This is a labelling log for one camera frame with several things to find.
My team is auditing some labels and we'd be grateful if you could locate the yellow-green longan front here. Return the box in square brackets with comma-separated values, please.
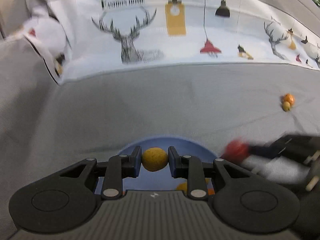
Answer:
[176, 181, 188, 194]

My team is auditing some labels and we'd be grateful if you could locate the red fruit cluster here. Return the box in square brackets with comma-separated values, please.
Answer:
[221, 140, 250, 164]

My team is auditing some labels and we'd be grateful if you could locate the blue round plate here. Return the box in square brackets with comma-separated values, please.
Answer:
[94, 135, 218, 196]

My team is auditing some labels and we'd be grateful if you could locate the yellow-green longan cluster left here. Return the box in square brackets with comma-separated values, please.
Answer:
[282, 101, 291, 112]

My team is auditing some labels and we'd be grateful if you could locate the orange wrapped fruit cluster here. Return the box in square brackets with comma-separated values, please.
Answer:
[282, 93, 295, 106]

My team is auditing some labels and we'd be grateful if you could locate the grey printed sofa cover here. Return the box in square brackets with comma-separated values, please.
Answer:
[1, 0, 319, 239]

